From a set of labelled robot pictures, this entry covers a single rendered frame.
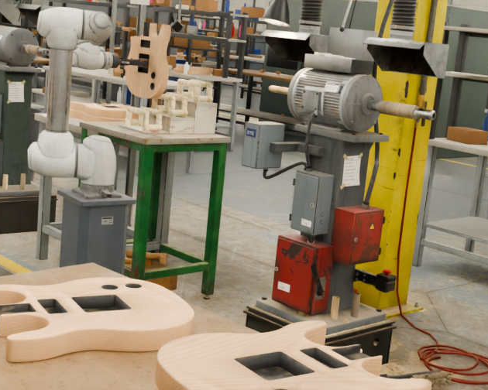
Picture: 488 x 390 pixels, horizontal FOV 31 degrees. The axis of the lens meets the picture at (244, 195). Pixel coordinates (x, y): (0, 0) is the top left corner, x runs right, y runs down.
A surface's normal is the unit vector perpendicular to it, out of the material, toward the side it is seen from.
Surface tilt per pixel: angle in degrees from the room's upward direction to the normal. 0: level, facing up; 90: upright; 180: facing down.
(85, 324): 0
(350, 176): 89
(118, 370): 0
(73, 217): 90
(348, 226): 90
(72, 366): 0
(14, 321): 90
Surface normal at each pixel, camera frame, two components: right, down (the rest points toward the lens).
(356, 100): 0.57, 0.18
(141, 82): -0.77, 0.04
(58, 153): 0.25, 0.18
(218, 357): 0.10, -0.98
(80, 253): -0.17, 0.17
